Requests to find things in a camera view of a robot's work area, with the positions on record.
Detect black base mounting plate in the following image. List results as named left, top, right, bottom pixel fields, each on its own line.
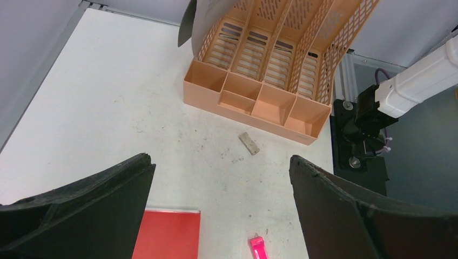
left=330, top=99, right=389, bottom=196

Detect thick red binder folder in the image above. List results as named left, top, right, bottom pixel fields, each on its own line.
left=132, top=209, right=201, bottom=259

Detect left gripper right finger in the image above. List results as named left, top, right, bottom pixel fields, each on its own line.
left=289, top=155, right=457, bottom=258

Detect pink highlighter marker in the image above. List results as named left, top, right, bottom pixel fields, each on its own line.
left=248, top=236, right=268, bottom=259

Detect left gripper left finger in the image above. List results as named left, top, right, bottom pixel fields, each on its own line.
left=1, top=153, right=156, bottom=258

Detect orange plastic file organizer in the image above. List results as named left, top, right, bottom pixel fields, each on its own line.
left=178, top=0, right=378, bottom=145

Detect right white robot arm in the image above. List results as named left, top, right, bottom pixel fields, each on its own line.
left=342, top=37, right=457, bottom=143

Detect small beige eraser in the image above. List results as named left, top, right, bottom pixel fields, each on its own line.
left=238, top=132, right=260, bottom=155

